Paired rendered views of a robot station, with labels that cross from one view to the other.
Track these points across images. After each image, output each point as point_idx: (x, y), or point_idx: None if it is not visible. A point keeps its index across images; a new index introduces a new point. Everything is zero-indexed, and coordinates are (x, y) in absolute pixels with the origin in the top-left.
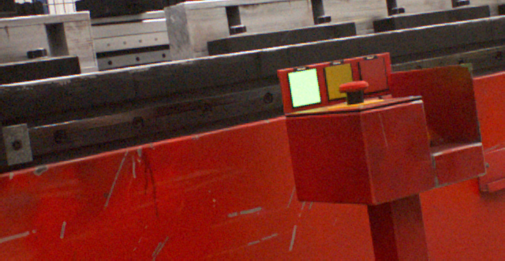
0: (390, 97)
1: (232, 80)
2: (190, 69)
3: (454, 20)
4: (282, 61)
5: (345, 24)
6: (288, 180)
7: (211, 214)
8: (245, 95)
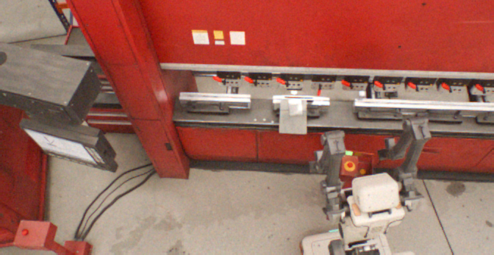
0: (396, 137)
1: (349, 130)
2: (339, 128)
3: (443, 122)
4: (365, 129)
5: (398, 119)
6: (356, 141)
7: None
8: (352, 131)
